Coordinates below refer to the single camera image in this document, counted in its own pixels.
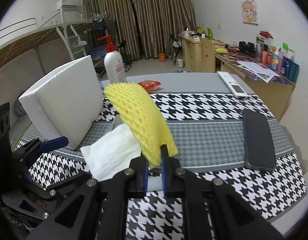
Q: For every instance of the white air conditioner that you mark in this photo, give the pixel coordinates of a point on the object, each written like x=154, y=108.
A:
x=67, y=4

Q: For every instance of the wooden desk with drawers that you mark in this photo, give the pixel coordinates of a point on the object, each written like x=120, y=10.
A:
x=190, y=52

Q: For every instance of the orange container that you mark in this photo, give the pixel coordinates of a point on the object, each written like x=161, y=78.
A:
x=162, y=57

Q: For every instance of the black smartphone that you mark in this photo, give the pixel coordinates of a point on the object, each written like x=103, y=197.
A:
x=259, y=140

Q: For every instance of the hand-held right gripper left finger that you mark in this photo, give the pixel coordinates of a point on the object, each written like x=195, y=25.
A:
x=145, y=177

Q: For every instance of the black headphones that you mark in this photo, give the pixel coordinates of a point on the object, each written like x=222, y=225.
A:
x=247, y=48

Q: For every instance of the wooden chair with smiley cutout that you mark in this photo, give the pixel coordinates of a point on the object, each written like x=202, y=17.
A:
x=207, y=55

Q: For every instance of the metal cooking pot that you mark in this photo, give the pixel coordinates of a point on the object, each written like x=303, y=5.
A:
x=187, y=32

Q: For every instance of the brown curtain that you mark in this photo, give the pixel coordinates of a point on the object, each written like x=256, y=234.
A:
x=166, y=17
x=111, y=22

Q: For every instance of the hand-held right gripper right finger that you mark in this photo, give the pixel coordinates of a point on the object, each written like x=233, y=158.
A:
x=164, y=177

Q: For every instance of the dark hanging clothes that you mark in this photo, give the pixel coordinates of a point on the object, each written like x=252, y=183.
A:
x=103, y=27

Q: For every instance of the white pump lotion bottle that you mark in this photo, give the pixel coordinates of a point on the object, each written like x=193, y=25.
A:
x=113, y=65

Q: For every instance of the red snack packet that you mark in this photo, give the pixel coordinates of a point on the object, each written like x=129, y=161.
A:
x=150, y=84

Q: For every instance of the yellow cloth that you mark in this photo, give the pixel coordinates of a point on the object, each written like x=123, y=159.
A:
x=220, y=50

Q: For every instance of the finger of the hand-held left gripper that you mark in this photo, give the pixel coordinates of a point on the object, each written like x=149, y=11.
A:
x=55, y=143
x=68, y=182

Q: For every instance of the black folding chair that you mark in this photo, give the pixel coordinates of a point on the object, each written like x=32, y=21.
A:
x=125, y=55

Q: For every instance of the white remote control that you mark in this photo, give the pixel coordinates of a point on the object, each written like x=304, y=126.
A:
x=232, y=85

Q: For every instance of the row of toiletry bottles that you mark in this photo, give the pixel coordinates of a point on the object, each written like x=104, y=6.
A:
x=279, y=57

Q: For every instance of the yellow foam fruit net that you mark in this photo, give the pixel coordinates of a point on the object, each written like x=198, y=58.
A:
x=141, y=112

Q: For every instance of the printed paper sheets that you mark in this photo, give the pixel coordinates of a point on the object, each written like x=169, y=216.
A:
x=259, y=70

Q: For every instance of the cartoon wall poster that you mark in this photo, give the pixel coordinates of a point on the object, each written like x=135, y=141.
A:
x=250, y=11

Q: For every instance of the white foam box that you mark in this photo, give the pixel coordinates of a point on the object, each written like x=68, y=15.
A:
x=63, y=100

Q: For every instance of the white paper tissue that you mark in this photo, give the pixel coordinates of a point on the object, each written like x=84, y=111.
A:
x=111, y=152

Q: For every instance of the blue patterned blanket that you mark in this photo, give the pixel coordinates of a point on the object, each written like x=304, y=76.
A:
x=18, y=106

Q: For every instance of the wooden desk with printed cover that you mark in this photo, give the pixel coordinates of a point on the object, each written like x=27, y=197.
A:
x=269, y=95

